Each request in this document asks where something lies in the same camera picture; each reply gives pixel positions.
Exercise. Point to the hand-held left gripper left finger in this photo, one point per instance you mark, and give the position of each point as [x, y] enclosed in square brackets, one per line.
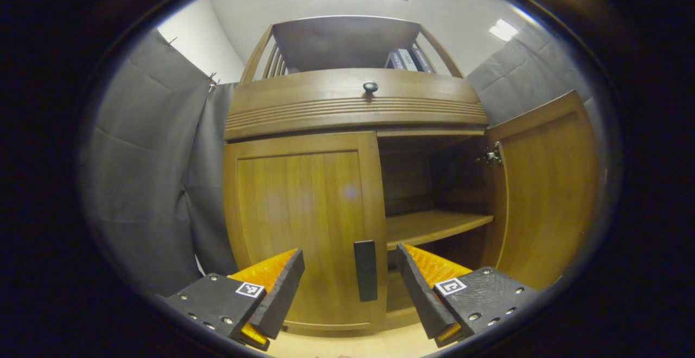
[282, 293]

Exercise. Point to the wooden double-door shoe cabinet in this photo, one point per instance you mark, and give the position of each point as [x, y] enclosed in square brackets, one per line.
[342, 43]

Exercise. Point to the wooden inner shelf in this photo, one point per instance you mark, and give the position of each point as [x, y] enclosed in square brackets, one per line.
[429, 225]

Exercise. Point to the small ceiling light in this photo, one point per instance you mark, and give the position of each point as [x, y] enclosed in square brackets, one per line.
[503, 30]

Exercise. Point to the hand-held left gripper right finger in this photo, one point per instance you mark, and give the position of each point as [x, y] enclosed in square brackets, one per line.
[421, 293]

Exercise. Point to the black backdrop cloth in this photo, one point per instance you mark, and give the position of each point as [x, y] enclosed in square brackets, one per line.
[141, 157]

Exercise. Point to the pale green book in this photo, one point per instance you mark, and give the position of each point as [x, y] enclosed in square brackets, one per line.
[407, 60]

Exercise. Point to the dark blue book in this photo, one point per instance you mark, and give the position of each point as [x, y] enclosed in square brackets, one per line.
[422, 60]

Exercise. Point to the grey-blue book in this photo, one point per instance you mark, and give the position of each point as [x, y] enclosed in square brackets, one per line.
[393, 61]

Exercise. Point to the wooden drawer with black knob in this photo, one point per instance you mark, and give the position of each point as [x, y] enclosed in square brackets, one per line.
[326, 102]

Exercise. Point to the metal door hinge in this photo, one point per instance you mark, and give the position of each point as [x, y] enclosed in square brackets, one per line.
[491, 155]

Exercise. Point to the wooden cabinet door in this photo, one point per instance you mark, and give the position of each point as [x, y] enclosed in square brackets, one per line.
[548, 195]
[298, 206]

